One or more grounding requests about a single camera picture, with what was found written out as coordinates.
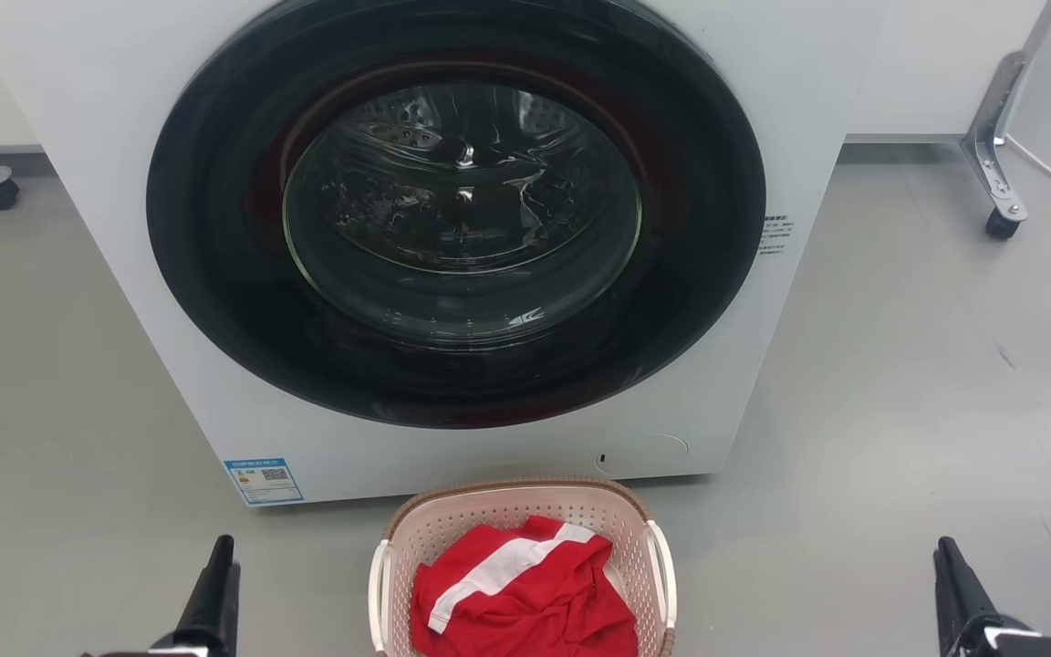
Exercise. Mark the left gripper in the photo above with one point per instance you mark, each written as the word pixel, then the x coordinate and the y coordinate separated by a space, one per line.
pixel 181 651

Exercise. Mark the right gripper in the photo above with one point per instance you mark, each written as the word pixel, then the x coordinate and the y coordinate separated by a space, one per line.
pixel 1027 644

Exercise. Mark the pink perforated laundry basket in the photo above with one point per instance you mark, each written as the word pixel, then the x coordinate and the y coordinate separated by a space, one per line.
pixel 489 511

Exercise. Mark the blue energy label sticker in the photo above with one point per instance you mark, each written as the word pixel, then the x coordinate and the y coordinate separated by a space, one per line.
pixel 263 481

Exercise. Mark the red garment with white stripe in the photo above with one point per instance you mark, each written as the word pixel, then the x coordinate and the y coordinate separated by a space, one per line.
pixel 535 611

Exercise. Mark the round black washing machine door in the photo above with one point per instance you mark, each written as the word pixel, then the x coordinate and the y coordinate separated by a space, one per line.
pixel 215 274

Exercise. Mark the round white filter cover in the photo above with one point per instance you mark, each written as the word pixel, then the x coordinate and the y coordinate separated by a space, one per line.
pixel 644 456

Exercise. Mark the small printed text sticker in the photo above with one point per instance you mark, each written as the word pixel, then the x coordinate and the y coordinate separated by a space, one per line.
pixel 774 234

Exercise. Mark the white front-load washing machine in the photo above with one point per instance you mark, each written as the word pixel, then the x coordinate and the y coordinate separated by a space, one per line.
pixel 115 201

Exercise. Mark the long angled metal stand leg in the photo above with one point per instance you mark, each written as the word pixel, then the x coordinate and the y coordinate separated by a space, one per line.
pixel 991 137

